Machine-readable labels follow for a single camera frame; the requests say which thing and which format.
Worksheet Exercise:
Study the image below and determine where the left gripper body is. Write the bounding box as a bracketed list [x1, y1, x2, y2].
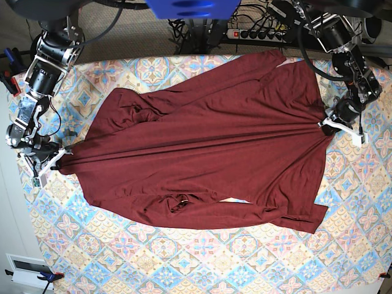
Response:
[329, 98, 363, 127]

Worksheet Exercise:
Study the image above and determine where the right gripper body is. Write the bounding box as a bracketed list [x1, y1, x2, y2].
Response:
[23, 138, 61, 172]

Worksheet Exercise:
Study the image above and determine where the dark red t-shirt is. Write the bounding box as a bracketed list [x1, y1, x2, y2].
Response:
[60, 51, 332, 233]

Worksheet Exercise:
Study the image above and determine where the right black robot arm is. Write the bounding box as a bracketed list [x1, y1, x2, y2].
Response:
[6, 12, 84, 177]

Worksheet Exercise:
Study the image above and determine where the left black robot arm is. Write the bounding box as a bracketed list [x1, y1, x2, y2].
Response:
[293, 1, 382, 127]

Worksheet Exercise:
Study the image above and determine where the black orange table clamp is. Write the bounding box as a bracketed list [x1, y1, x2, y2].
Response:
[0, 71, 21, 97]

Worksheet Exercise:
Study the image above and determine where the blue clamp upper left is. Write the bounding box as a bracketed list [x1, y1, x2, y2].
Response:
[4, 47, 19, 64]

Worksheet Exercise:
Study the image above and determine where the blue black bar clamp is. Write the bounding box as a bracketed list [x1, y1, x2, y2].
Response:
[5, 269, 64, 290]

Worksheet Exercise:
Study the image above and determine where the patterned tablecloth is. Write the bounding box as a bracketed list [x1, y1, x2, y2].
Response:
[17, 55, 391, 293]

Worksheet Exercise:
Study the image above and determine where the orange corner clamp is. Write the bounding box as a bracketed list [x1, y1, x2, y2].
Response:
[379, 273, 391, 279]

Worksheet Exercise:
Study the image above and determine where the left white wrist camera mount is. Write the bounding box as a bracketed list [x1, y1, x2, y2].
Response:
[318, 118, 369, 148]

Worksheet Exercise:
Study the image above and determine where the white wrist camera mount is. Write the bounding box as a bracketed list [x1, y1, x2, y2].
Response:
[318, 118, 369, 148]
[18, 148, 72, 188]

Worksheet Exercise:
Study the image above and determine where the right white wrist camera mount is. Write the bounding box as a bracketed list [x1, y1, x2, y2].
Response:
[18, 148, 72, 188]

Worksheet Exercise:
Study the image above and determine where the white power strip red switch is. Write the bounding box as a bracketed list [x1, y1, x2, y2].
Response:
[226, 29, 285, 43]

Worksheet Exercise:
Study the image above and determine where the white wall socket box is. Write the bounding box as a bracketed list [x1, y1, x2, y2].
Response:
[6, 254, 51, 290]

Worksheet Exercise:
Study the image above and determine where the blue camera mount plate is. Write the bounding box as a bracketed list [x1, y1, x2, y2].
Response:
[146, 0, 241, 20]

